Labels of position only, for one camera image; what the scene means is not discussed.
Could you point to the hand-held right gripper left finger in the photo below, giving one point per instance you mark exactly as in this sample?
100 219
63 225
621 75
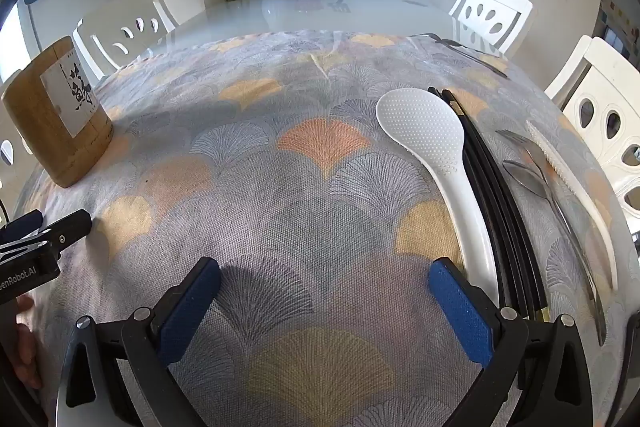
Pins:
190 307

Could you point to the bamboo utensil holder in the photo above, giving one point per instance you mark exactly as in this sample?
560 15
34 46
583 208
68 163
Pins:
25 107

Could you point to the metal fork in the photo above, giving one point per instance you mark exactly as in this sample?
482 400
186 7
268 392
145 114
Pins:
515 142

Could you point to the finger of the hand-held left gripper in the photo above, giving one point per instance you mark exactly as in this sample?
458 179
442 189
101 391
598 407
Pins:
70 227
20 227

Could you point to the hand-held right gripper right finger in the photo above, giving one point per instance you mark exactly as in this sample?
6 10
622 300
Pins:
460 317

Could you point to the white refrigerator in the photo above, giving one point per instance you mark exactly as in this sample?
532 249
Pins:
65 22

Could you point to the person's left hand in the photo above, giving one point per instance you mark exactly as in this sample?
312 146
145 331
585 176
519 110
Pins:
27 347

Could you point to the metal spoon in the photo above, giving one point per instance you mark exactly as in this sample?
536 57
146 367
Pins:
525 177

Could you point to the white rice paddle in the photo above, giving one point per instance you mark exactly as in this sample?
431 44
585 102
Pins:
425 127

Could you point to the fan-pattern tablecloth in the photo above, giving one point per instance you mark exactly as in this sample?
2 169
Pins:
300 217

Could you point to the white plastic knife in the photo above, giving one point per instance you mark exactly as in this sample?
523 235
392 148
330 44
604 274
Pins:
575 187

